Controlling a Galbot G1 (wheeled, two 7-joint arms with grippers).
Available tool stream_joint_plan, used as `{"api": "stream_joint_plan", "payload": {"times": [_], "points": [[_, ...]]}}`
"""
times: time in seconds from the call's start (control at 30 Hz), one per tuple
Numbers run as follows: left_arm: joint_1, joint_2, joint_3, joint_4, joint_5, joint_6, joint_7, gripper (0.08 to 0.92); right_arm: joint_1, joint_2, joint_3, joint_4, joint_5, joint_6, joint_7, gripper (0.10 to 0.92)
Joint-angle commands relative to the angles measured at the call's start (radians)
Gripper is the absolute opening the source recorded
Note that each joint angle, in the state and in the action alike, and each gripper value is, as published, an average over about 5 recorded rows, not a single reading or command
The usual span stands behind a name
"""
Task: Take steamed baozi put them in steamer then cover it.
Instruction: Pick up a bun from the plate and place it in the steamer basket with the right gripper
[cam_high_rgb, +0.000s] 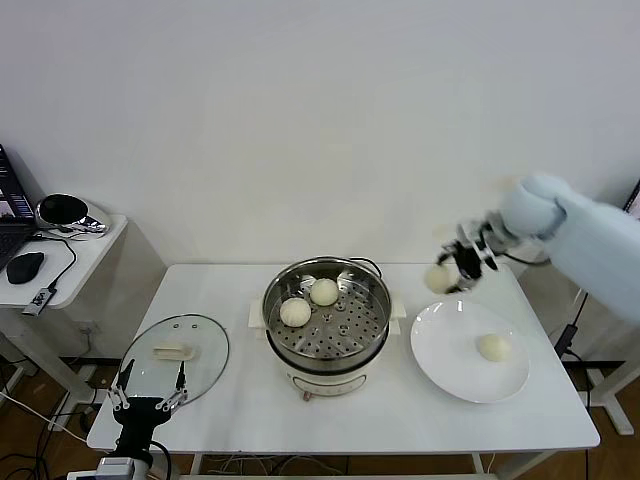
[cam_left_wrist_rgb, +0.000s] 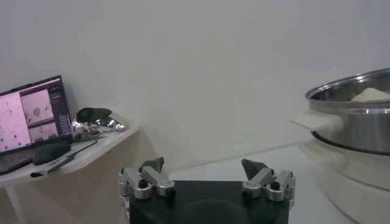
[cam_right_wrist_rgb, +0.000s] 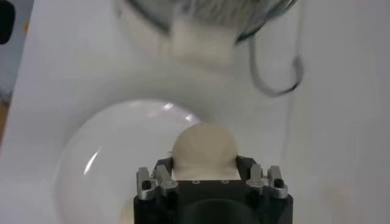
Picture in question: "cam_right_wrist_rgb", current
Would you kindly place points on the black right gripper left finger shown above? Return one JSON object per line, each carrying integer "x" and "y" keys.
{"x": 163, "y": 179}

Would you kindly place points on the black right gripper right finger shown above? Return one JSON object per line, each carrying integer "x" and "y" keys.
{"x": 271, "y": 179}

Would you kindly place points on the white steamed baozi bun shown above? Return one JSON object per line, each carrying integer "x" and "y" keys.
{"x": 204, "y": 149}

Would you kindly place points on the stainless steel steamer pot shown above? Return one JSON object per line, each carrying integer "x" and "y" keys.
{"x": 213, "y": 12}

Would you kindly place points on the round white plate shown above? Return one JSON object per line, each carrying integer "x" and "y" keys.
{"x": 122, "y": 158}

